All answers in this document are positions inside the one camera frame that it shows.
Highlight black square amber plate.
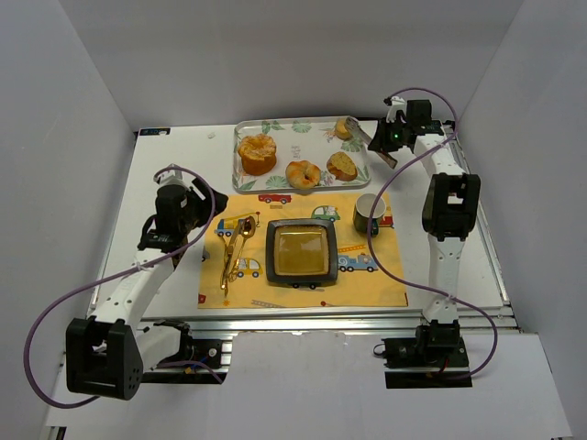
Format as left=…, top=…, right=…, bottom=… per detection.
left=265, top=218, right=338, bottom=290

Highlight twisted orange-striped bread roll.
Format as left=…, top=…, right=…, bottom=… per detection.
left=285, top=160, right=321, bottom=190

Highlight large sesame bundt bread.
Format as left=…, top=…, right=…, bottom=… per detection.
left=238, top=133, right=277, bottom=176

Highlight gold spoon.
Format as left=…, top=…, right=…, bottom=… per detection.
left=229, top=215, right=257, bottom=281

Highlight small round muffin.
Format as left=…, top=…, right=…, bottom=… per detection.
left=334, top=118, right=352, bottom=140

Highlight yellow vehicle-print placemat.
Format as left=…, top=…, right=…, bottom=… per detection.
left=198, top=192, right=408, bottom=310

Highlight metal tongs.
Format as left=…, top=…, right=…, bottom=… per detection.
left=344, top=116, right=398, bottom=170

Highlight aluminium table frame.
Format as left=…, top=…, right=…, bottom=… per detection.
left=86, top=119, right=519, bottom=385

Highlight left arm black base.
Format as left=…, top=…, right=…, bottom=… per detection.
left=141, top=320, right=227, bottom=385

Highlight toasted bread slice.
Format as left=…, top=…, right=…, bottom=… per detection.
left=327, top=151, right=358, bottom=182

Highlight dark green mug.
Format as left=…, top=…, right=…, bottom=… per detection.
left=352, top=193, right=387, bottom=237

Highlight black label sticker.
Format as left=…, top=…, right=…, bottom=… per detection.
left=138, top=127, right=171, bottom=137

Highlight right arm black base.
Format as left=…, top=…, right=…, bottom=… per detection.
left=372, top=320, right=472, bottom=390

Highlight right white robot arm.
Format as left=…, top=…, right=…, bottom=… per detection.
left=368, top=95, right=481, bottom=347

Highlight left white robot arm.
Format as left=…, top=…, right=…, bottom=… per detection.
left=65, top=168, right=228, bottom=401

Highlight leaf-patterned white tray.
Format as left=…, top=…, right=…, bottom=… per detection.
left=232, top=116, right=371, bottom=193

